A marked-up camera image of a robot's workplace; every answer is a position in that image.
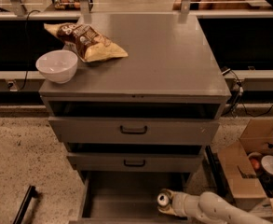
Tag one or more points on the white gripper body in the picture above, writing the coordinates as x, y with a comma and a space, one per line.
179, 202

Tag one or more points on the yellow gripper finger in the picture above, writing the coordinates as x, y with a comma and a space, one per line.
166, 194
166, 210

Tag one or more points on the green soda can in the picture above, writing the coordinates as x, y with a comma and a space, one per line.
162, 203

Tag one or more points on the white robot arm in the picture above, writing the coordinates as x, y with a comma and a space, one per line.
207, 207

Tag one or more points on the grey middle drawer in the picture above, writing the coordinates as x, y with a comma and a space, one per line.
134, 162

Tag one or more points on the grey open bottom drawer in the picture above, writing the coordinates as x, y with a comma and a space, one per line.
127, 198

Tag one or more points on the grey metal drawer cabinet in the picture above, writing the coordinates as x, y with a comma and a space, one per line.
170, 73

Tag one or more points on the grey top drawer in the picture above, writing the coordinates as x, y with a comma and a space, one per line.
134, 131

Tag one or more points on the red apple in box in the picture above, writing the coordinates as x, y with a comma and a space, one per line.
255, 164

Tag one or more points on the white bowl in box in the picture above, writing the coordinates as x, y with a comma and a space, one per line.
267, 164

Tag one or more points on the brown cardboard box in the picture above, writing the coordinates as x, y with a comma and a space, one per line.
245, 186

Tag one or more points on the black bar on floor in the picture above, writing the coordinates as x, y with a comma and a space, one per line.
30, 194

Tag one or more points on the brown chip bag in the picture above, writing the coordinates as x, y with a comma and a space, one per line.
91, 45

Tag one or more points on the white ceramic bowl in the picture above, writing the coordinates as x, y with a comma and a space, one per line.
58, 66

